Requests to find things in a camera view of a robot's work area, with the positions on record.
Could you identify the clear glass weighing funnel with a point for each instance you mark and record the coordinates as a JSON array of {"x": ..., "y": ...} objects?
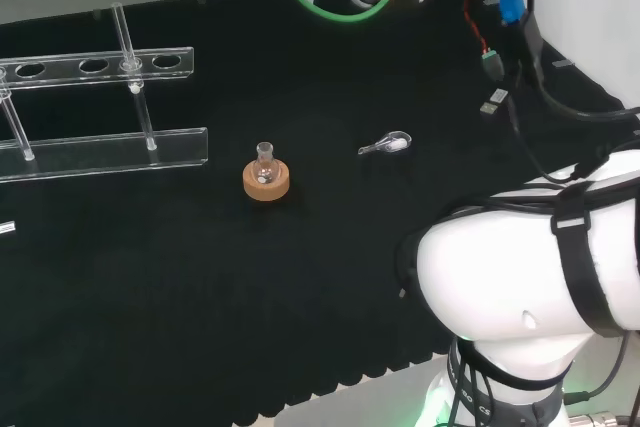
[{"x": 395, "y": 143}]

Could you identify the clear glass round-bottom flask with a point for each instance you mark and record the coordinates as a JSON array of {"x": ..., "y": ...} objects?
[{"x": 264, "y": 167}]

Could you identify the clear acrylic funnel stand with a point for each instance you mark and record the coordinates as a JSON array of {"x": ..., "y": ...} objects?
[{"x": 100, "y": 152}]

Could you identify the clear tape strip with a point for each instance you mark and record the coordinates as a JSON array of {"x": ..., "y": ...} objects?
[
  {"x": 562, "y": 64},
  {"x": 493, "y": 1}
]

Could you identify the black bench cloth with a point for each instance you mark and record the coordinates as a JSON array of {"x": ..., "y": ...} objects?
[{"x": 150, "y": 272}]

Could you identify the small white label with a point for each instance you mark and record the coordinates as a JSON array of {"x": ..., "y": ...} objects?
[{"x": 7, "y": 227}]

